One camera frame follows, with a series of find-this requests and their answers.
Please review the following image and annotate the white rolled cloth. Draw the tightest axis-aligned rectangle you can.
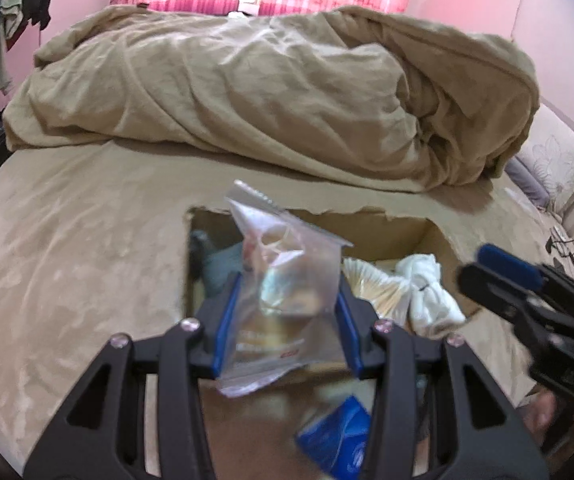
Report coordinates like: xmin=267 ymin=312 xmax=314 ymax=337
xmin=396 ymin=253 xmax=469 ymax=339

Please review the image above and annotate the blue packet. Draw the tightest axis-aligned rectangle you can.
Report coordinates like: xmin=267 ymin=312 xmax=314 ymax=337
xmin=294 ymin=394 xmax=374 ymax=479

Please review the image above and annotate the clear plastic zip bag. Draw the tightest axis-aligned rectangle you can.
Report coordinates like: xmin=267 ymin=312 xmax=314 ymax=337
xmin=216 ymin=180 xmax=356 ymax=399

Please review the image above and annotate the cardboard box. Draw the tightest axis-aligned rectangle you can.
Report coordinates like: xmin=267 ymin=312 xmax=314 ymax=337
xmin=182 ymin=204 xmax=484 ymax=480

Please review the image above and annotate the person's right hand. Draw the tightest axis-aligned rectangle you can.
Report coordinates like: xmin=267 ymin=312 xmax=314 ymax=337
xmin=521 ymin=391 xmax=574 ymax=457

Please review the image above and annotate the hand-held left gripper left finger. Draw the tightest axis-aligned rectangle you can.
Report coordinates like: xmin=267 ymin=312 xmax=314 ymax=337
xmin=23 ymin=274 xmax=243 ymax=480

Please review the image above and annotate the black cable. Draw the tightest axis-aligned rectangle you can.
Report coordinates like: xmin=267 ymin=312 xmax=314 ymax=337
xmin=544 ymin=225 xmax=574 ymax=267

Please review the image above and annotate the beige duvet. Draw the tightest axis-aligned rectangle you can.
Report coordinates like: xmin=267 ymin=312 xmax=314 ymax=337
xmin=4 ymin=5 xmax=541 ymax=194

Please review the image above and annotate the bag of beige sticks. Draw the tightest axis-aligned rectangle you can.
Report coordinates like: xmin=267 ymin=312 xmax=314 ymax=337
xmin=342 ymin=257 xmax=414 ymax=332

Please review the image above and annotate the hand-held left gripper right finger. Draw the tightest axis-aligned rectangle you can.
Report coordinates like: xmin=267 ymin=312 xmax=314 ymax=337
xmin=336 ymin=284 xmax=551 ymax=480

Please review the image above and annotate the bed with beige sheet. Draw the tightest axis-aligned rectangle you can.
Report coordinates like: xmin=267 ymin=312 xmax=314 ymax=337
xmin=0 ymin=137 xmax=570 ymax=480

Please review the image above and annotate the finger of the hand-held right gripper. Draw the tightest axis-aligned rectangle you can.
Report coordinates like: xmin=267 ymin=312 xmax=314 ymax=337
xmin=456 ymin=263 xmax=565 ymax=333
xmin=476 ymin=244 xmax=574 ymax=317

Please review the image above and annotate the grey pillow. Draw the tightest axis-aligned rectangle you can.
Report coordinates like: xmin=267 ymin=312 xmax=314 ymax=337
xmin=504 ymin=156 xmax=551 ymax=209

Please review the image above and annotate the floral white pillow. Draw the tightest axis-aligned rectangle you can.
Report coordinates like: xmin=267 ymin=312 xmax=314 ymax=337
xmin=514 ymin=104 xmax=574 ymax=213

